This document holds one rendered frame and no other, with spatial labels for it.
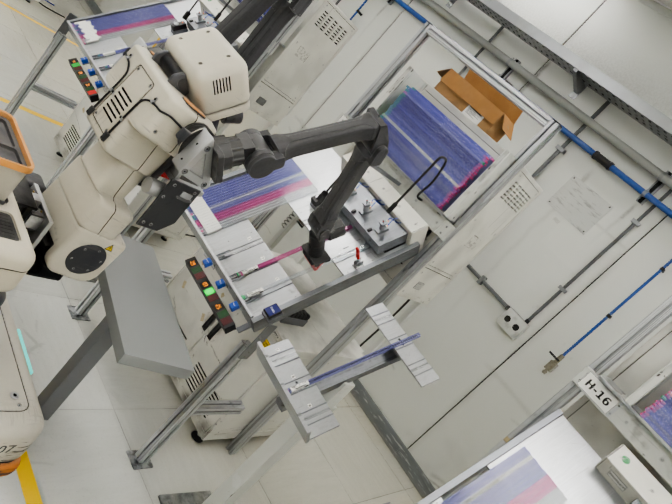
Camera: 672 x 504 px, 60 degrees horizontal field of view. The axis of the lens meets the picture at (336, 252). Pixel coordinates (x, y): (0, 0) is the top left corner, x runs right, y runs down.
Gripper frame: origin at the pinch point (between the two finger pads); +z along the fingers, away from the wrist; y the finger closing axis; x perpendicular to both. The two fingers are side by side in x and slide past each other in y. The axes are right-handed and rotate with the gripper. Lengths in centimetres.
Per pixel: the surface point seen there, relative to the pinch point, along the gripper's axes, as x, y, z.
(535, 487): -18, -99, 1
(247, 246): 16.9, 21.4, 1.7
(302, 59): -70, 136, 15
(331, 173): -32, 41, 2
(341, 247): -14.1, 4.3, 1.4
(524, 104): -91, 5, -39
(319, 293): 4.0, -10.3, 0.8
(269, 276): 16.0, 4.9, 1.4
